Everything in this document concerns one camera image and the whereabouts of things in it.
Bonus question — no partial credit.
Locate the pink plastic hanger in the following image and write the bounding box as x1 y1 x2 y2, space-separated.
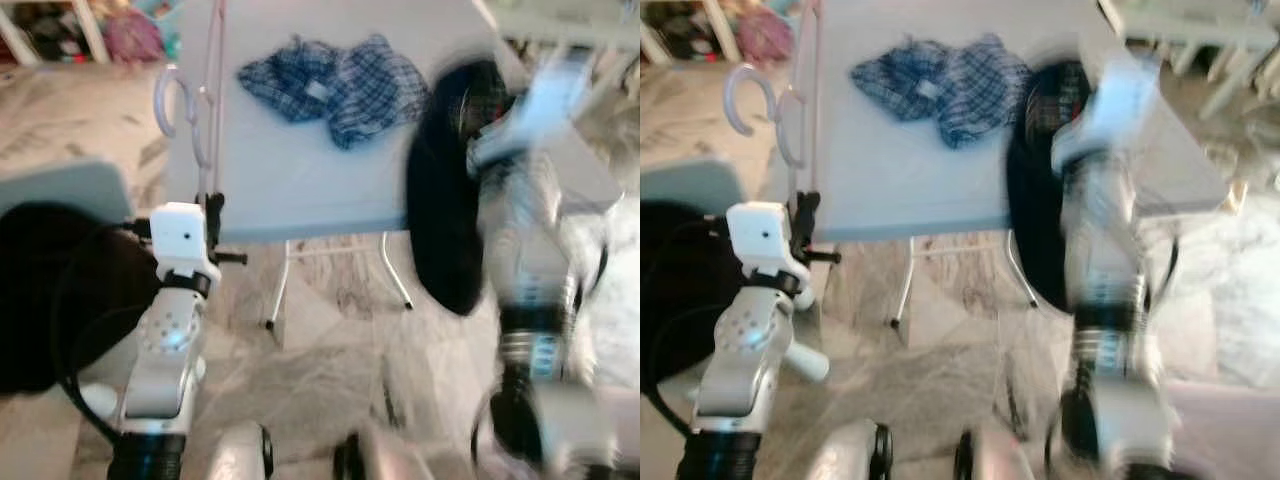
153 0 229 201
722 0 823 201

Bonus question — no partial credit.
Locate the black garment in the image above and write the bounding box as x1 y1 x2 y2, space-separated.
1005 60 1096 313
405 58 513 317

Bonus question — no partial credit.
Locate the black clothing pile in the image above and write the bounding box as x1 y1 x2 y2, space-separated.
0 200 166 396
640 198 746 386

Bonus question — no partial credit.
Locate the white furniture frame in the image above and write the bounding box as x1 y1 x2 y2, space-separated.
1100 0 1280 121
490 0 641 76

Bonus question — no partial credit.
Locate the blue plaid shirt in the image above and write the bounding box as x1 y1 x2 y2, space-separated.
237 33 431 151
850 33 1036 149

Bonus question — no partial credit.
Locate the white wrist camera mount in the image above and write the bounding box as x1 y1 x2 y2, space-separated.
470 45 596 171
148 202 221 291
1050 45 1166 171
725 202 811 296

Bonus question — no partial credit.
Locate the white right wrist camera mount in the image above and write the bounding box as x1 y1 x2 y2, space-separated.
1050 45 1166 171
470 45 596 171

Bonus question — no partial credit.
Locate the grey plastic bucket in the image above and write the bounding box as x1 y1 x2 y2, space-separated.
640 158 746 216
0 160 136 226

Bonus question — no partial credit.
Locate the grey folding table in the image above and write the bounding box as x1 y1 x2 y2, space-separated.
790 0 1231 331
165 0 623 331

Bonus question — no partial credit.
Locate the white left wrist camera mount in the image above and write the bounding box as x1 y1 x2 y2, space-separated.
725 202 811 296
148 202 221 291

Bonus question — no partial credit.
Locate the pink bag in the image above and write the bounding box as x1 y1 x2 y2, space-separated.
103 10 166 63
735 8 796 61

